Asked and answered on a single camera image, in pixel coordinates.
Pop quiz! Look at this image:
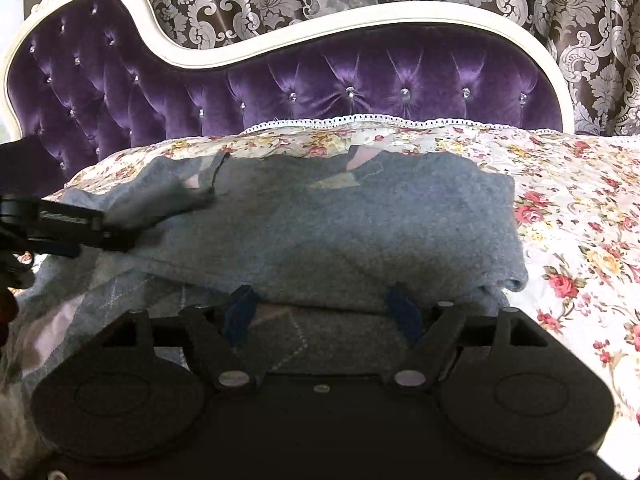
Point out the grey-blue argyle sweater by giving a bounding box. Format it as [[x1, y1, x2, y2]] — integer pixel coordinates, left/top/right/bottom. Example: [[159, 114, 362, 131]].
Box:
[[0, 152, 531, 391]]

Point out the floral blanket with lace trim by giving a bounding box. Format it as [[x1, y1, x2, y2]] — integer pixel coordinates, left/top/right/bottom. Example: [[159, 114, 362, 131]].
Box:
[[0, 114, 640, 480]]

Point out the purple tufted sofa white frame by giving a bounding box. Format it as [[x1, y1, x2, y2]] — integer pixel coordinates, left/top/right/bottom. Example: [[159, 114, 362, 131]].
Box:
[[0, 0, 576, 198]]

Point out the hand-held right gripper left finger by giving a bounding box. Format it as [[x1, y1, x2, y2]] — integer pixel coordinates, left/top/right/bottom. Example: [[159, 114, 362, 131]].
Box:
[[90, 284, 262, 394]]

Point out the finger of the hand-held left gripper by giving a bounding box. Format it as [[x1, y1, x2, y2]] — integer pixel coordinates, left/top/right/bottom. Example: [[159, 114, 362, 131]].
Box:
[[27, 199, 137, 259]]

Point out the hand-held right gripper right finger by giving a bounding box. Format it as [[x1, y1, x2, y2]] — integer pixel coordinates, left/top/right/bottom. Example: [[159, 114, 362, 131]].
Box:
[[384, 282, 551, 394]]

